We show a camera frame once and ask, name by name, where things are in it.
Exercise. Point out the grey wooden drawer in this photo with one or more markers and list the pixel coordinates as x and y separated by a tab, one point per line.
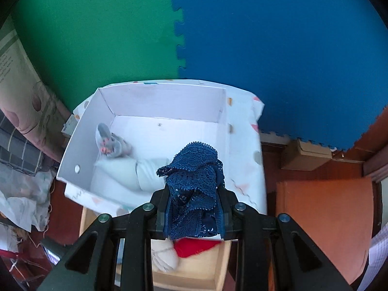
209	266

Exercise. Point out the blue foam mat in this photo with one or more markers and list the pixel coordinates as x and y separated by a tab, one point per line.
272	51

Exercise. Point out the patterned white cover cloth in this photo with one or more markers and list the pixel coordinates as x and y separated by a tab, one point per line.
245	157

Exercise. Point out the blue snack packet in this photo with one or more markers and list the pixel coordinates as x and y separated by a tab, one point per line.
51	253

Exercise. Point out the white underwear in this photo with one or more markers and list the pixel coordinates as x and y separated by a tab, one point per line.
145	172

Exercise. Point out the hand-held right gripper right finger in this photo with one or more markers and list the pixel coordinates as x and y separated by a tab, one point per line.
225	215

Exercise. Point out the green foam mat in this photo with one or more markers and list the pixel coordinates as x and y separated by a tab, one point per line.
91	36

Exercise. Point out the red underwear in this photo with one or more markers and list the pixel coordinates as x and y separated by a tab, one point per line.
191	247

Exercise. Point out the small teal white box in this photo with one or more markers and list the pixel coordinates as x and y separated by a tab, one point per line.
69	125

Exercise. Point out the white printed plastic bag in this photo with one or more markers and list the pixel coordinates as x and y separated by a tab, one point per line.
21	200

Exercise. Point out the white knotted garment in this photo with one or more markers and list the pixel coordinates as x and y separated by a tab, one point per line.
165	257

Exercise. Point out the grey plaid blanket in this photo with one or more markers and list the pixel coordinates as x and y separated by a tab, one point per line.
18	154

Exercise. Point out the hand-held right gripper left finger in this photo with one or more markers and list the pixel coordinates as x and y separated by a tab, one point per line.
162	212

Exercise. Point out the orange wooden furniture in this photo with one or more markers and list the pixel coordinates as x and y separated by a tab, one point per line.
324	218

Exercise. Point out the small cardboard box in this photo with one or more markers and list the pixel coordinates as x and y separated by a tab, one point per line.
306	157

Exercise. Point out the blue lace underwear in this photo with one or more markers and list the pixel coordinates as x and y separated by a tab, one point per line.
191	182

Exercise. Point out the white XINCCI shoe box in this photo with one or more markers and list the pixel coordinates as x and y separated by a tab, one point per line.
166	103

